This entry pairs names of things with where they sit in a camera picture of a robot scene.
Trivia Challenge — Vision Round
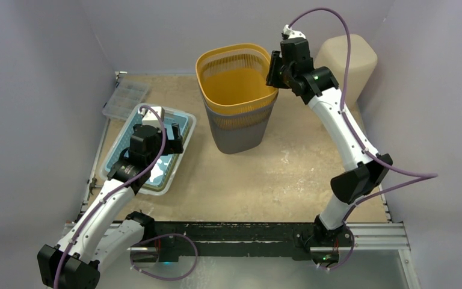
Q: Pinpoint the light blue plastic crate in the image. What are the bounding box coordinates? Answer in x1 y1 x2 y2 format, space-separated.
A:
105 104 189 190

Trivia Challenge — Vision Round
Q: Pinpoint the beige plastic bin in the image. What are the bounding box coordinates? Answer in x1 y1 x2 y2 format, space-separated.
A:
315 34 378 107

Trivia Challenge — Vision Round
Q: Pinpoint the yellow mesh basket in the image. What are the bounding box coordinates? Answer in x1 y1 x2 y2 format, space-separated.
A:
196 43 278 130

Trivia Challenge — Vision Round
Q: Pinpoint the white plastic tray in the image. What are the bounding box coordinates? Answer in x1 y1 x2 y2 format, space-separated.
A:
97 104 197 197

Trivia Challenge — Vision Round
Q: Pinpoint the grey mesh basket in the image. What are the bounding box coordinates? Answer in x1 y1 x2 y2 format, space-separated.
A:
203 100 275 154

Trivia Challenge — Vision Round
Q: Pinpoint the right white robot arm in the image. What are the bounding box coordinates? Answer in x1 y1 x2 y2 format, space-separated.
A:
266 37 393 245

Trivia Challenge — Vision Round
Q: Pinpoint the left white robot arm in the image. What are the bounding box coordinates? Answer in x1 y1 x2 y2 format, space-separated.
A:
37 124 183 288

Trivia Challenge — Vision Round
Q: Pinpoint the clear compartment organizer box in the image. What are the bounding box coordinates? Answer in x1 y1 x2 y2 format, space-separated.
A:
102 79 150 121

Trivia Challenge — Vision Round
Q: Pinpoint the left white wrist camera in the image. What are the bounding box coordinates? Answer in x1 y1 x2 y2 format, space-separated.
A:
138 105 165 128

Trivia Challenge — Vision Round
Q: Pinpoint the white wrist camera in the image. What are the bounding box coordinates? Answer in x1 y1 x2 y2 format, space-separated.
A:
138 105 165 128
282 24 306 40

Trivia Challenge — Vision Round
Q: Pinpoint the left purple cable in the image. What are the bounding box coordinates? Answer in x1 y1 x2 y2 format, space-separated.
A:
52 104 167 289

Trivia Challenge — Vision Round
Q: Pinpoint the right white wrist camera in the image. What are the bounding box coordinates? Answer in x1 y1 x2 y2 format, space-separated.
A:
282 24 306 40

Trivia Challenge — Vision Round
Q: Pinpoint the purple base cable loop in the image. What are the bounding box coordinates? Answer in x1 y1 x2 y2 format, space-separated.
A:
129 233 199 281

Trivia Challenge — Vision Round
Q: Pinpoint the aluminium frame rail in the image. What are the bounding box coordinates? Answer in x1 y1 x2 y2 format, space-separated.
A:
57 221 412 256

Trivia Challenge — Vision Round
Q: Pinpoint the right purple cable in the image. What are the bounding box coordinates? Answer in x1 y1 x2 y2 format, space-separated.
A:
288 7 439 224

